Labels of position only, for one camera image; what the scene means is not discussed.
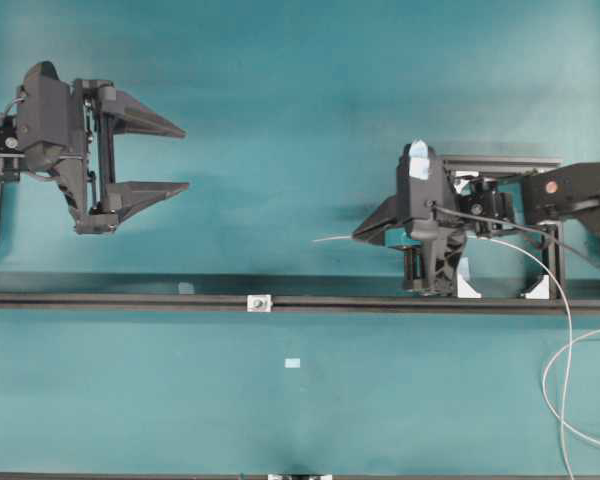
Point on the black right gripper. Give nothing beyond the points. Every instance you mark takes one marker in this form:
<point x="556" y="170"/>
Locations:
<point x="436" y="241"/>

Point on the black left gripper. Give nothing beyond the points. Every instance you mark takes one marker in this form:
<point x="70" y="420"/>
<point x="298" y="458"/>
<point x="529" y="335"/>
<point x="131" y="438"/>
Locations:
<point x="51" y="133"/>

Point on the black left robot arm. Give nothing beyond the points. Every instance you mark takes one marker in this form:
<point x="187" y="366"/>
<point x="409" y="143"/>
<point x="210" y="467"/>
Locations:
<point x="100" y="142"/>

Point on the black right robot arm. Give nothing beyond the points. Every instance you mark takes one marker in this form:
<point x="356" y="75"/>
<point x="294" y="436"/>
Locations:
<point x="490" y="208"/>

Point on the blue tape on right gripper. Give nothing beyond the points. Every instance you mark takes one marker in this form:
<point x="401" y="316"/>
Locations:
<point x="419" y="161"/>

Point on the light blue tape on table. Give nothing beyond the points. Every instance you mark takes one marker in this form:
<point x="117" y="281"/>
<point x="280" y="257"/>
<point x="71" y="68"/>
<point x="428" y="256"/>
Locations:
<point x="292" y="363"/>

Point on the white bracket on frame left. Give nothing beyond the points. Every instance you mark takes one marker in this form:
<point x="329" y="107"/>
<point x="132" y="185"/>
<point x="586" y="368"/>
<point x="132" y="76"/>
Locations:
<point x="464" y="288"/>

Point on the white bracket on frame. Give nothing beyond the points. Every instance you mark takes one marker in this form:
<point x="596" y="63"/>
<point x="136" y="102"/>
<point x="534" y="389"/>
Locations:
<point x="540" y="290"/>
<point x="464" y="288"/>

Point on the white corner bracket with hole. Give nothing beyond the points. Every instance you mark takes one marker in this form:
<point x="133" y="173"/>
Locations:
<point x="261" y="303"/>

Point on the white bracket on frame right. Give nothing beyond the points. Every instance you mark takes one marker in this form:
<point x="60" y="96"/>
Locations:
<point x="540" y="290"/>

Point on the long black aluminium rail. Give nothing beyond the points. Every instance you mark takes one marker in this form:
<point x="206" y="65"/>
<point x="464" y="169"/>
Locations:
<point x="290" y="294"/>

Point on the white bracket at bottom edge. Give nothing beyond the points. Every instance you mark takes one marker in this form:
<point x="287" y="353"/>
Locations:
<point x="299" y="476"/>

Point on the black rail at bottom edge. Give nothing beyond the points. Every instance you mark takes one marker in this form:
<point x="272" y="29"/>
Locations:
<point x="237" y="476"/>

